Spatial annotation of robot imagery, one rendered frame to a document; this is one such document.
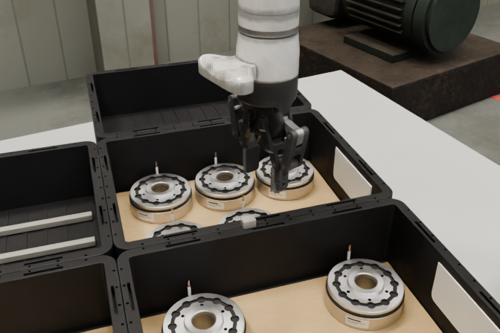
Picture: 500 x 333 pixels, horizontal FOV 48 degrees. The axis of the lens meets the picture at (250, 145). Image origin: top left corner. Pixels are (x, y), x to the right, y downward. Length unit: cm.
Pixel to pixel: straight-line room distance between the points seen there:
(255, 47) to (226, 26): 326
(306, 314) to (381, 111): 91
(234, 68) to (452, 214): 71
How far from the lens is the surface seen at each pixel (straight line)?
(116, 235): 76
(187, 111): 128
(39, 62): 362
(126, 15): 336
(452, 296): 76
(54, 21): 356
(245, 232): 75
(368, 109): 160
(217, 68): 64
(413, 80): 293
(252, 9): 63
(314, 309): 79
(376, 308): 76
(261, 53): 64
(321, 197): 99
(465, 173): 137
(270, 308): 79
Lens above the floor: 140
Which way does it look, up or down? 30 degrees down
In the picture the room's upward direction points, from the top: straight up
